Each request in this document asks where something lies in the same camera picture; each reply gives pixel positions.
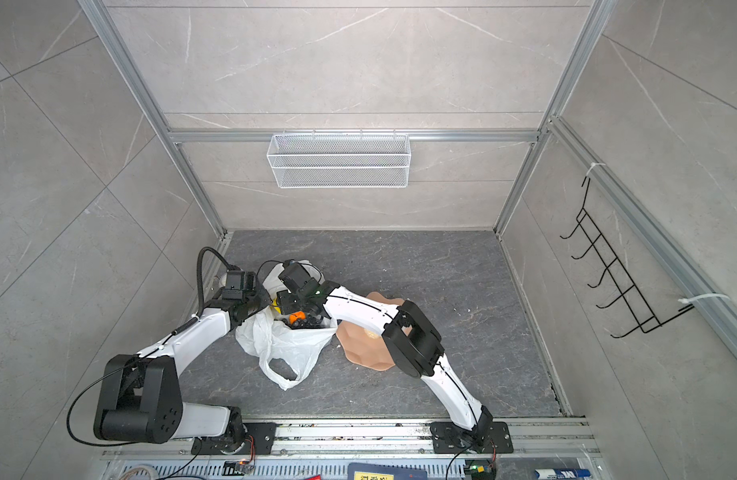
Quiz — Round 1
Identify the orange fake fruit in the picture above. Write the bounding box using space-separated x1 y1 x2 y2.
288 311 308 329

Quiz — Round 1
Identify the white plastic bag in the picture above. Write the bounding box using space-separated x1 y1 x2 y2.
234 306 338 390

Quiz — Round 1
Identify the pink scalloped plate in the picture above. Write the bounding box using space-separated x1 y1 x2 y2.
326 287 404 371

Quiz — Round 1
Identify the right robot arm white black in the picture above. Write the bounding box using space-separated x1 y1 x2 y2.
278 260 493 449

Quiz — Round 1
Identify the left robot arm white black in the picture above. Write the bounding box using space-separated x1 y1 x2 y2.
66 269 268 454

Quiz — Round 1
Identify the blue yellow box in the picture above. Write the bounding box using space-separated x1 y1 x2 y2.
348 462 428 480

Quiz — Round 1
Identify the green circuit board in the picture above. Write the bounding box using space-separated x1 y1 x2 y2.
463 460 497 480

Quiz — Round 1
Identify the black corrugated cable hose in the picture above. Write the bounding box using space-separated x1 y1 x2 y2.
195 246 234 316

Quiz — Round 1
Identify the white wire mesh basket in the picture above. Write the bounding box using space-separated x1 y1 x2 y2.
266 133 412 189

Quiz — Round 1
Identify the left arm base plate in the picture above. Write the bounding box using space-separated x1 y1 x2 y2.
190 422 278 456

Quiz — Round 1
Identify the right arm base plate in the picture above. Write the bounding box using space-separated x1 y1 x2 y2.
429 422 514 454

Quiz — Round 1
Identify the black wire hook rack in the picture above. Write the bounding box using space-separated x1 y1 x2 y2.
559 177 695 339

